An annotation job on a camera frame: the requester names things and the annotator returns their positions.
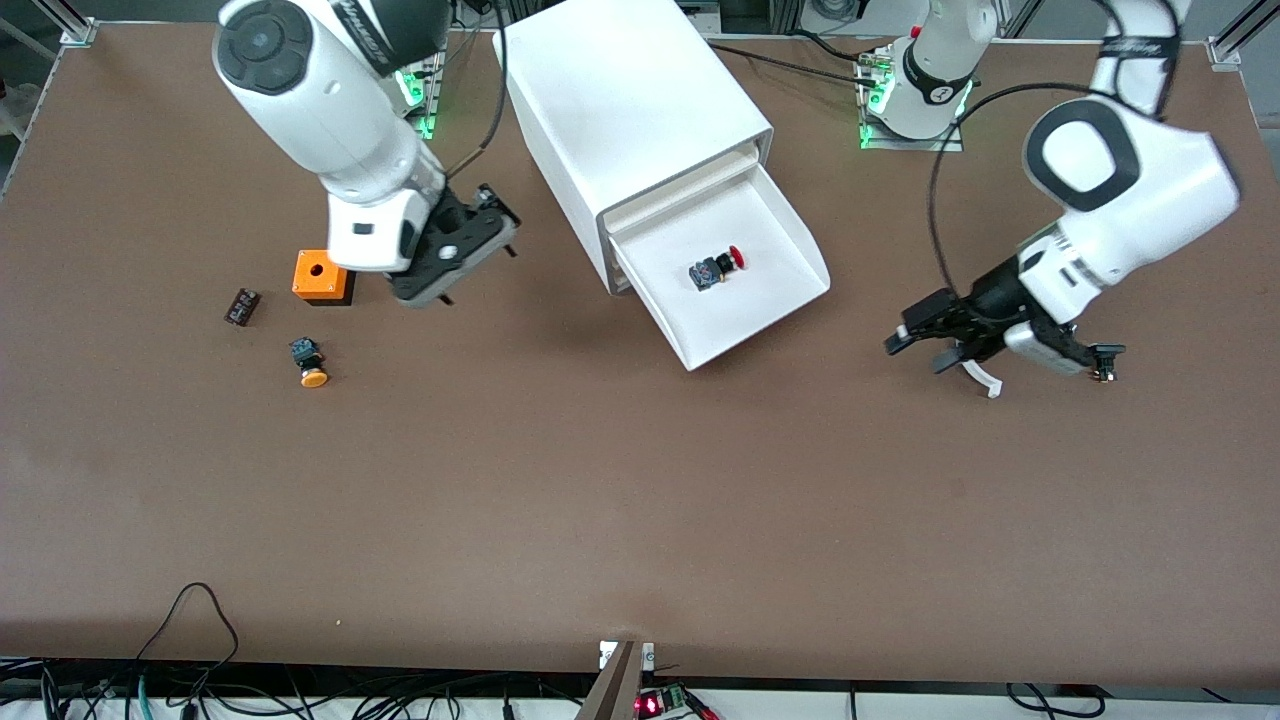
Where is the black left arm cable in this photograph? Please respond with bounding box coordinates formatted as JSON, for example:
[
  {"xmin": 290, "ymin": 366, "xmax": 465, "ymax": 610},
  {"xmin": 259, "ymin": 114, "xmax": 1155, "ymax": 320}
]
[{"xmin": 928, "ymin": 82, "xmax": 1101, "ymax": 301}]

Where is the orange button enclosure box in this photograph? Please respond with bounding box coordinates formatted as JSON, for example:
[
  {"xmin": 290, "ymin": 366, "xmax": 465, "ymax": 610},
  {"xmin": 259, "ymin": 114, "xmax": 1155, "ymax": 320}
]
[{"xmin": 292, "ymin": 249, "xmax": 357, "ymax": 307}]

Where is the aluminium profile post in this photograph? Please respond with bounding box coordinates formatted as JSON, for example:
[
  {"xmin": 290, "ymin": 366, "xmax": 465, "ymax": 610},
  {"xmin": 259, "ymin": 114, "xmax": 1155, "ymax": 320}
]
[
  {"xmin": 1205, "ymin": 20, "xmax": 1261, "ymax": 71},
  {"xmin": 35, "ymin": 0, "xmax": 99, "ymax": 46}
]

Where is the red push button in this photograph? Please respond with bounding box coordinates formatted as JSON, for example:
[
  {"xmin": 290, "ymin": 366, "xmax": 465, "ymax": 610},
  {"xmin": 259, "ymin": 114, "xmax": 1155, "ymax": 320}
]
[{"xmin": 688, "ymin": 244, "xmax": 748, "ymax": 293}]

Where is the tangled black cable bundle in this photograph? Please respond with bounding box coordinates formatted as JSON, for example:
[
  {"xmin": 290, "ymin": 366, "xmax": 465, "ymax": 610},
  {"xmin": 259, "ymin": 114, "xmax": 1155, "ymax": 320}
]
[{"xmin": 0, "ymin": 655, "xmax": 601, "ymax": 720}]

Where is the circuit board with red LED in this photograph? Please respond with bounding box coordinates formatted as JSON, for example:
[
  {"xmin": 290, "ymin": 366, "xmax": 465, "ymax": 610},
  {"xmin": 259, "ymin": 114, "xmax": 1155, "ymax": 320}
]
[{"xmin": 635, "ymin": 685, "xmax": 716, "ymax": 720}]

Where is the black coiled cable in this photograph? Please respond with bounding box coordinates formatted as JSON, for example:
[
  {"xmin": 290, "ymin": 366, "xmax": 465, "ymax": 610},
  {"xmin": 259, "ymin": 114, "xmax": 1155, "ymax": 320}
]
[{"xmin": 1005, "ymin": 683, "xmax": 1106, "ymax": 719}]

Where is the orange push button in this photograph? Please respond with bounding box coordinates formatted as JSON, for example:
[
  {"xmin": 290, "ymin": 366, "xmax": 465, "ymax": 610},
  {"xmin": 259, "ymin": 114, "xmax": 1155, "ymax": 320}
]
[{"xmin": 289, "ymin": 337, "xmax": 330, "ymax": 389}]

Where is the white drawer cabinet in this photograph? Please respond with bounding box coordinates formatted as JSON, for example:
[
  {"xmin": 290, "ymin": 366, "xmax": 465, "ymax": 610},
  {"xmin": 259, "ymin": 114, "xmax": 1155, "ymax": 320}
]
[{"xmin": 492, "ymin": 0, "xmax": 774, "ymax": 296}]

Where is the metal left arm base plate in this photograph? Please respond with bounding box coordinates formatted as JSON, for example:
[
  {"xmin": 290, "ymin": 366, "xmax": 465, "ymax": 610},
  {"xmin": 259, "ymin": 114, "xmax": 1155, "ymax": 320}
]
[{"xmin": 855, "ymin": 45, "xmax": 966, "ymax": 153}]

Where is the thin black looped cable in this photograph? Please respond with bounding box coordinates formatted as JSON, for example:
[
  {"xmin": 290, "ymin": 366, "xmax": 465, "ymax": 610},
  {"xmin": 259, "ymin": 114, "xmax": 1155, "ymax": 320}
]
[{"xmin": 135, "ymin": 582, "xmax": 241, "ymax": 666}]

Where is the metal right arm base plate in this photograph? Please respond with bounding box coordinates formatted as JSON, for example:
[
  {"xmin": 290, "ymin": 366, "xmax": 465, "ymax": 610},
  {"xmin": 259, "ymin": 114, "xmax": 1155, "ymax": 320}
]
[{"xmin": 400, "ymin": 55, "xmax": 448, "ymax": 141}]

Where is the black cable on table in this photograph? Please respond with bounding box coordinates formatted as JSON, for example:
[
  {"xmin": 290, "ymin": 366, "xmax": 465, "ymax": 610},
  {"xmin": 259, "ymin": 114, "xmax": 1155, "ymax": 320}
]
[{"xmin": 705, "ymin": 40, "xmax": 886, "ymax": 86}]

